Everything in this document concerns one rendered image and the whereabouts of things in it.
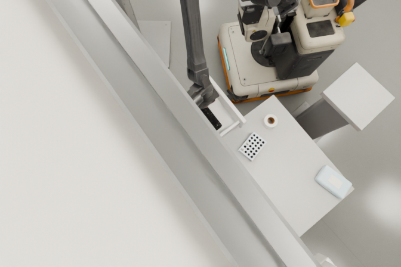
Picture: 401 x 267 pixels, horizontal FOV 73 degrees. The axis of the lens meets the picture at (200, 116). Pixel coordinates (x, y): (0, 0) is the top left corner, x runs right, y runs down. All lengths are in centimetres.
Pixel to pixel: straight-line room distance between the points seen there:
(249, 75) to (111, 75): 192
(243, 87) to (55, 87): 186
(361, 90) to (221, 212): 161
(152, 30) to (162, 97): 237
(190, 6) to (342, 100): 103
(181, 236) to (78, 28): 16
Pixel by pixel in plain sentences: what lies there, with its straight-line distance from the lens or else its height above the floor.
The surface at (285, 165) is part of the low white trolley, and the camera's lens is 147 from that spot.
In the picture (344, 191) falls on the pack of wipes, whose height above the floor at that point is 80.
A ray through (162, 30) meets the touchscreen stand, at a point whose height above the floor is 3.
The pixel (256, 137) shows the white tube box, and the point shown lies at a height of 76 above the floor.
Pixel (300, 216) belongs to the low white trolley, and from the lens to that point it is 149.
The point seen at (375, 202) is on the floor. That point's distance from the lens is 255.
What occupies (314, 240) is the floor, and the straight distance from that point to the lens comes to 235.
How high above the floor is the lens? 216
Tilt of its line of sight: 75 degrees down
